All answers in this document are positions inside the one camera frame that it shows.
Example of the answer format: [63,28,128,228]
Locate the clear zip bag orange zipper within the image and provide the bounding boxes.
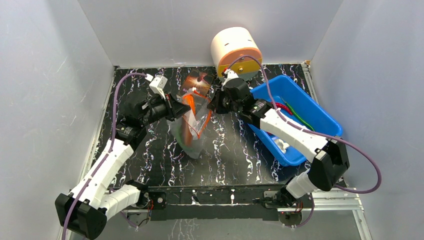
[167,87,212,159]

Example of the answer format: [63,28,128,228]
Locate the long thin green bean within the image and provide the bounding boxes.
[281,98,315,131]

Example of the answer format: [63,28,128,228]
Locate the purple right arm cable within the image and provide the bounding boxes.
[226,55,382,229]

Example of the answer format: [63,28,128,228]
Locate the green toy pepper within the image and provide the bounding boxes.
[176,119,188,147]

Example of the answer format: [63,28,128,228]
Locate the aluminium front rail frame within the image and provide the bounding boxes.
[59,187,372,240]

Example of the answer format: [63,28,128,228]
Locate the blue plastic bin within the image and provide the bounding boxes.
[249,75,343,167]

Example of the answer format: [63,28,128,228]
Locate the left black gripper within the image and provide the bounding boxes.
[140,90,191,127]

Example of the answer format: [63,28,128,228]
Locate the white toy garlic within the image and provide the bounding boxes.
[274,138,290,154]

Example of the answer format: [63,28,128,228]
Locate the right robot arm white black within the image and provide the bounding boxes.
[207,78,350,207]

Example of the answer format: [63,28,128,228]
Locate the orange toy squash slice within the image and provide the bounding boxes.
[182,92,211,147]

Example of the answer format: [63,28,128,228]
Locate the round white drawer cabinet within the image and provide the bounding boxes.
[210,27,263,82]

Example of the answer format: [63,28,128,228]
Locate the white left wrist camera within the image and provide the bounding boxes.
[145,74,168,100]

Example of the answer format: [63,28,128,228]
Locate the dark paperback book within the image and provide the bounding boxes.
[178,70,214,97]

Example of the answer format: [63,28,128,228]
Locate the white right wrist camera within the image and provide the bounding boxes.
[221,69,239,90]

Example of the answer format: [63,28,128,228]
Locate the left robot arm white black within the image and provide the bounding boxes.
[55,94,191,240]

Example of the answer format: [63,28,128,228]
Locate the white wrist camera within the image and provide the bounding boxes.
[221,69,239,90]
[145,74,168,100]

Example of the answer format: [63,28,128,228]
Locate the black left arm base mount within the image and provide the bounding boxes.
[116,190,167,214]

